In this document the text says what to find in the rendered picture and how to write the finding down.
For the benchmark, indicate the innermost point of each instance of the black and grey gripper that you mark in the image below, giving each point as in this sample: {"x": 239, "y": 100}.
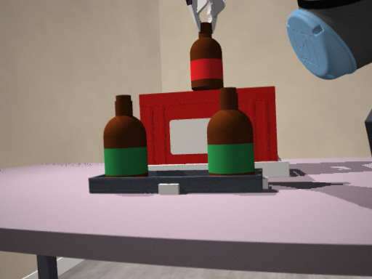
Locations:
{"x": 214, "y": 8}

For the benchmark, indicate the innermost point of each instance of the brown bottle with red label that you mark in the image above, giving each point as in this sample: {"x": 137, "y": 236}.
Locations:
{"x": 206, "y": 65}

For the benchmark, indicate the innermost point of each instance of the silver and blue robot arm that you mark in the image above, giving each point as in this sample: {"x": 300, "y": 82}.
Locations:
{"x": 332, "y": 38}

